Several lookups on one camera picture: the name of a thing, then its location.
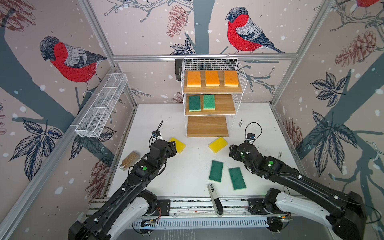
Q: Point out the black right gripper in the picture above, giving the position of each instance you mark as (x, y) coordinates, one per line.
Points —
(234, 149)

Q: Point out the white wire wooden shelf unit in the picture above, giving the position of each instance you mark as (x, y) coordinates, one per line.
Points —
(212, 91)

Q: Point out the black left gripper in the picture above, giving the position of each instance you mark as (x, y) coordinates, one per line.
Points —
(172, 148)

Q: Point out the orange sponge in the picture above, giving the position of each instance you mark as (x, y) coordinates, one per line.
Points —
(231, 79)
(193, 79)
(212, 79)

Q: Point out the white wire wall basket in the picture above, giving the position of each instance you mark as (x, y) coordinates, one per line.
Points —
(99, 112)

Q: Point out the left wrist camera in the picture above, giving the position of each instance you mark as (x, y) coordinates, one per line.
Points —
(156, 134)

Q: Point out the white black handheld scanner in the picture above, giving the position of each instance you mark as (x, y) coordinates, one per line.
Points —
(217, 204)

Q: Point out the dark green sponge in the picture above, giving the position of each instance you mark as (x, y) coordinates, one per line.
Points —
(216, 171)
(194, 104)
(237, 179)

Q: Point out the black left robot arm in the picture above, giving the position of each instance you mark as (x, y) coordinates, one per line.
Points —
(130, 201)

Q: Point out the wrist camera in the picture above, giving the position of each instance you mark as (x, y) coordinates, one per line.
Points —
(156, 134)
(250, 137)

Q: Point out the yellow sponge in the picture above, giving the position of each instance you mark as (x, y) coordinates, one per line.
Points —
(180, 146)
(218, 145)

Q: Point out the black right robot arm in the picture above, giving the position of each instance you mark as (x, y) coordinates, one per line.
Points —
(344, 214)

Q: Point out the glass spice jar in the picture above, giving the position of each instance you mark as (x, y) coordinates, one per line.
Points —
(129, 161)

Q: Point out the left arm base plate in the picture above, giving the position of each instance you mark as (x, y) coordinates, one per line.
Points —
(159, 208)

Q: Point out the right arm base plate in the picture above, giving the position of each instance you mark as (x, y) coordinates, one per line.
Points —
(264, 207)

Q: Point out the light green sponge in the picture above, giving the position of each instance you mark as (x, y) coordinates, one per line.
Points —
(209, 103)

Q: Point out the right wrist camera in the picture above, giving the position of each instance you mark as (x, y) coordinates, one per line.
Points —
(250, 137)

